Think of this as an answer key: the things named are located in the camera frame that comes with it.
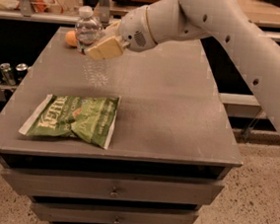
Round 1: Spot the green jalapeno chip bag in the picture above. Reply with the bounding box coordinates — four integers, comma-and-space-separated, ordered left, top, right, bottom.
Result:
19, 95, 120, 149

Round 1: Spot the right silver can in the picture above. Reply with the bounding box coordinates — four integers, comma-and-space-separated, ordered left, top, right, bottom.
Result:
16, 63, 29, 82

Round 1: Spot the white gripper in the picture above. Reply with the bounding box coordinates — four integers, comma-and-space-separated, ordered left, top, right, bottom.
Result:
85, 5, 157, 60

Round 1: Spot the middle grey drawer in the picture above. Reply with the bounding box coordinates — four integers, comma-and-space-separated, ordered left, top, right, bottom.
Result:
31, 203, 198, 224

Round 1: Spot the grey drawer cabinet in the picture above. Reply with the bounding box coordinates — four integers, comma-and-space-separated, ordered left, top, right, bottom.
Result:
0, 30, 242, 212

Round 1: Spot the metal shelf rail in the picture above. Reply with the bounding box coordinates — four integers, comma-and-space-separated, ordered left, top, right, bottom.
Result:
0, 10, 280, 42

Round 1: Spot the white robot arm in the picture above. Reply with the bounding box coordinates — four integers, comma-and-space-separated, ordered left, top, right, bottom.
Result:
85, 0, 280, 135

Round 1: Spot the clear plastic water bottle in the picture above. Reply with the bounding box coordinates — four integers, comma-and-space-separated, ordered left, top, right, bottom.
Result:
68, 4, 118, 88

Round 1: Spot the orange fruit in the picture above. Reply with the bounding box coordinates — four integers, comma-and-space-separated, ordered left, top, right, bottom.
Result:
65, 30, 77, 47

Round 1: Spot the top grey drawer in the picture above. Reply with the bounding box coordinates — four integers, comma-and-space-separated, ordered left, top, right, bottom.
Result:
1, 169, 223, 205

